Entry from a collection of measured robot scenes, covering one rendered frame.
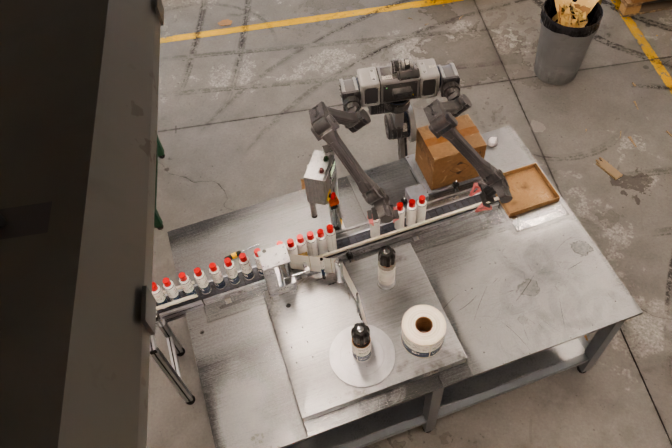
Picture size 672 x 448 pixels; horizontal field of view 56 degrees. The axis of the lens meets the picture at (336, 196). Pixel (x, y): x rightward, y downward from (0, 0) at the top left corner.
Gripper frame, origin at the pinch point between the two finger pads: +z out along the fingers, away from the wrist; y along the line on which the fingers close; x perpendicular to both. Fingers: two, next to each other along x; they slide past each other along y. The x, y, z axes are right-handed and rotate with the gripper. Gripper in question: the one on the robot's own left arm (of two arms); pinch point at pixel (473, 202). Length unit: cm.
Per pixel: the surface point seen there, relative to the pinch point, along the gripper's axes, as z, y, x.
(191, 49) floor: 195, -288, -45
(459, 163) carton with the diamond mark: 9.1, -36.2, 13.4
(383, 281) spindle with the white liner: 48, 22, -24
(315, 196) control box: 34, -7, -69
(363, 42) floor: 99, -262, 71
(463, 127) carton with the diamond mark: -2, -53, 12
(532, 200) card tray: 0, -17, 54
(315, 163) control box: 23, -16, -75
